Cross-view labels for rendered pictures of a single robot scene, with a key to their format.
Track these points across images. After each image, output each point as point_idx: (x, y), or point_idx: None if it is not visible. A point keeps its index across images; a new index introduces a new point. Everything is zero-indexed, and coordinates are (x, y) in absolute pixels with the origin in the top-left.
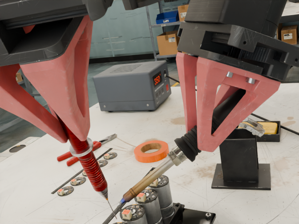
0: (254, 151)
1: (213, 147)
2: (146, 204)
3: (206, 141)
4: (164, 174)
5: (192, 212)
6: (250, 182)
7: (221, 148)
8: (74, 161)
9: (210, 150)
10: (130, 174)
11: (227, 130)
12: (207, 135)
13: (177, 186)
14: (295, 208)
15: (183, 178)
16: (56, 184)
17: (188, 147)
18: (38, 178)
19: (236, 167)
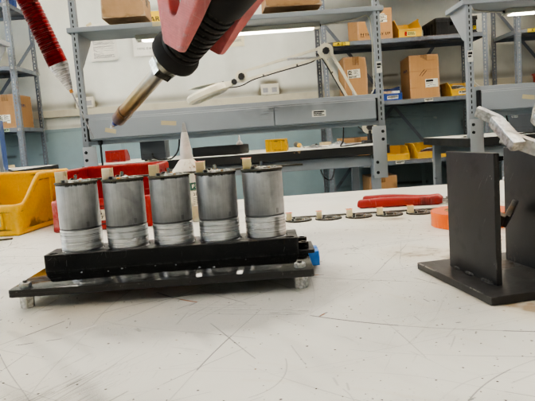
0: (491, 188)
1: (177, 40)
2: (197, 177)
3: (165, 24)
4: (415, 240)
5: (299, 258)
6: (482, 280)
7: (448, 174)
8: (372, 204)
9: (173, 45)
10: (384, 229)
11: (186, 3)
12: (164, 10)
13: (388, 252)
14: (449, 335)
15: (422, 251)
16: (309, 215)
17: (159, 39)
18: (313, 208)
19: (466, 232)
